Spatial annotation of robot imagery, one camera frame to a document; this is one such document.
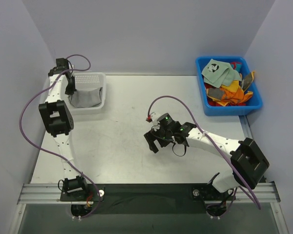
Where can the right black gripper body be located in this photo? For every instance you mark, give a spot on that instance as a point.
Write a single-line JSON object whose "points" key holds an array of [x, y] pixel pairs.
{"points": [[156, 136]]}

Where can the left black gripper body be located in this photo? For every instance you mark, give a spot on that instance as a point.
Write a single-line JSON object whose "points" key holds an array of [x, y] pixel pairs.
{"points": [[71, 86]]}

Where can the grey panda towel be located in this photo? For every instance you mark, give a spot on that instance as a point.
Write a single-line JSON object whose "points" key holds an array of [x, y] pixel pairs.
{"points": [[86, 98]]}

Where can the green panda towel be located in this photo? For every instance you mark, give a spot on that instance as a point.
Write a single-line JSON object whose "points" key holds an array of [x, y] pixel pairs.
{"points": [[217, 73]]}

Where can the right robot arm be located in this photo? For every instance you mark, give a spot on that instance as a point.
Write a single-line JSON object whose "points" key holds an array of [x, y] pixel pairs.
{"points": [[247, 162]]}

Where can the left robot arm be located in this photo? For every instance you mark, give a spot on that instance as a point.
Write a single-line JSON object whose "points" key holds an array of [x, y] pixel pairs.
{"points": [[58, 122]]}

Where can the white perforated plastic basket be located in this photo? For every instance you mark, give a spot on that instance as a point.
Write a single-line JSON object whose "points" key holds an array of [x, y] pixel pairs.
{"points": [[86, 81]]}

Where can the orange towel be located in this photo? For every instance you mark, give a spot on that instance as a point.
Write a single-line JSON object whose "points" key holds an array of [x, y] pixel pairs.
{"points": [[232, 95]]}

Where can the grey orange-edged towel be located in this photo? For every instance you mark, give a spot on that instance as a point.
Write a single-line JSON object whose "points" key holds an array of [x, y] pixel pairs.
{"points": [[247, 81]]}

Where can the black base mat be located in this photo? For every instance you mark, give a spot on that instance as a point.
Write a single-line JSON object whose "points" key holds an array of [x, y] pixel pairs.
{"points": [[152, 199]]}

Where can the red blue towel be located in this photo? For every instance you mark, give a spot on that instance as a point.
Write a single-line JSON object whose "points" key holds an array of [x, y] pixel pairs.
{"points": [[236, 66]]}

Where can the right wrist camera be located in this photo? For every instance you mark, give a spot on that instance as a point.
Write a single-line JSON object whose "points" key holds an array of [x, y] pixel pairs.
{"points": [[163, 122]]}

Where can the aluminium front rail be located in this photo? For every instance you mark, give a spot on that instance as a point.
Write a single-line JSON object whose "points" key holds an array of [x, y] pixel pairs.
{"points": [[40, 211]]}

